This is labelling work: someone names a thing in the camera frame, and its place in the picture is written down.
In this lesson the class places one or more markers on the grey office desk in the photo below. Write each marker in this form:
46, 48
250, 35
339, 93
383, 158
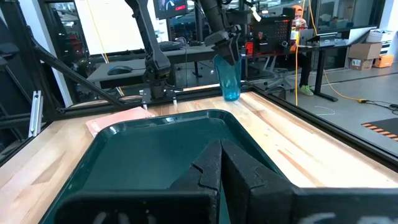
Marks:
102, 74

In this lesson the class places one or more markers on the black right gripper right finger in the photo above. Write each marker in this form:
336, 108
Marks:
245, 186

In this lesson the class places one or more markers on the black computer mouse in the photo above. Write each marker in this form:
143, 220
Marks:
119, 70

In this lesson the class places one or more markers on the white board panel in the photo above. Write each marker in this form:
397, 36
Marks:
115, 25

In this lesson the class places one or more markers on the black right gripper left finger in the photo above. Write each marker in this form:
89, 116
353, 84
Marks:
205, 174

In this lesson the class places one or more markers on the computer monitor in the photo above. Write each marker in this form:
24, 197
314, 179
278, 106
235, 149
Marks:
169, 7

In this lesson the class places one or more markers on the large cardboard box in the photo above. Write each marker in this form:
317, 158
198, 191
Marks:
365, 51

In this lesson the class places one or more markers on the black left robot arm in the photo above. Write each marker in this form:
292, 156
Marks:
155, 59

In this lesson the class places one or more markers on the white storage box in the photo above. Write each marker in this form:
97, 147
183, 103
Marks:
380, 36

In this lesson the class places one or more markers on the small cardboard box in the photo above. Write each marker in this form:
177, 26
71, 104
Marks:
361, 64

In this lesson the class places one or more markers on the silver metal bracket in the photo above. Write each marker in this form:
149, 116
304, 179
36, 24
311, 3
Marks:
35, 115

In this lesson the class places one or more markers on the dark green plastic tray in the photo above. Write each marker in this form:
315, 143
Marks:
149, 155

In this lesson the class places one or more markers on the pink spiral notebook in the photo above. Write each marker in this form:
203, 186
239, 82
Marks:
115, 119

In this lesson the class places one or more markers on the black pegboard tool organizer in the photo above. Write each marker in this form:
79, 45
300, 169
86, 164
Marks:
272, 34

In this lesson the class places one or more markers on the office chair base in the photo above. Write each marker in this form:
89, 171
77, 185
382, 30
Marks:
280, 82

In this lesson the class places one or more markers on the translucent blue plastic cup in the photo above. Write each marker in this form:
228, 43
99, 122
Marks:
230, 84

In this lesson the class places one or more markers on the grey laptop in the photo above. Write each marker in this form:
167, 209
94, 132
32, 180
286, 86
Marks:
323, 40

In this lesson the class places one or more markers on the orange box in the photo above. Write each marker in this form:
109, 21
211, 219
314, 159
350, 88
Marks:
383, 61

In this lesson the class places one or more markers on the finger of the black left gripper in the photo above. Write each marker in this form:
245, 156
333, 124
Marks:
223, 49
234, 49

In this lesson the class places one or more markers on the black mat with hazard stripes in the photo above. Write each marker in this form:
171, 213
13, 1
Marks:
387, 126

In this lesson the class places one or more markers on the person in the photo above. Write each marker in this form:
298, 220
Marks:
303, 67

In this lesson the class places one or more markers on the black standing desk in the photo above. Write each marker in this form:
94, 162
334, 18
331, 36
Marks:
320, 71

